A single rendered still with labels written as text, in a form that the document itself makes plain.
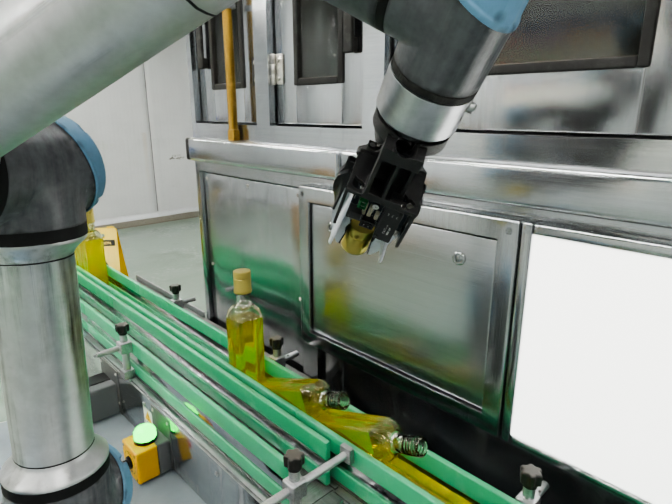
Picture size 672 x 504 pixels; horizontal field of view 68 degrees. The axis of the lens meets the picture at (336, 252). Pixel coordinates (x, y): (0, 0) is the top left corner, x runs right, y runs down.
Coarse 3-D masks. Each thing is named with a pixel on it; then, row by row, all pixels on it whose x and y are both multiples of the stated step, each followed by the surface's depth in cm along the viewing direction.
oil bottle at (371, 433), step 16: (320, 416) 87; (336, 416) 85; (352, 416) 83; (368, 416) 82; (384, 416) 80; (336, 432) 82; (352, 432) 79; (368, 432) 76; (384, 432) 75; (400, 432) 77; (368, 448) 76; (384, 448) 75
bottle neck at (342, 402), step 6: (324, 396) 85; (330, 396) 84; (336, 396) 83; (342, 396) 84; (348, 396) 84; (324, 402) 84; (330, 402) 83; (336, 402) 82; (342, 402) 84; (348, 402) 83; (330, 408) 84; (336, 408) 83; (342, 408) 82
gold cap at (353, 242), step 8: (352, 224) 60; (352, 232) 60; (360, 232) 59; (368, 232) 60; (344, 240) 62; (352, 240) 61; (360, 240) 61; (368, 240) 61; (344, 248) 63; (352, 248) 62; (360, 248) 62
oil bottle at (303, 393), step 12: (264, 384) 97; (276, 384) 94; (288, 384) 92; (300, 384) 90; (312, 384) 88; (324, 384) 88; (288, 396) 89; (300, 396) 87; (312, 396) 85; (300, 408) 87; (312, 408) 86; (324, 408) 86
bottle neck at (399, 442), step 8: (392, 440) 75; (400, 440) 74; (408, 440) 73; (416, 440) 72; (424, 440) 73; (392, 448) 75; (400, 448) 73; (408, 448) 72; (416, 448) 71; (424, 448) 73; (416, 456) 72
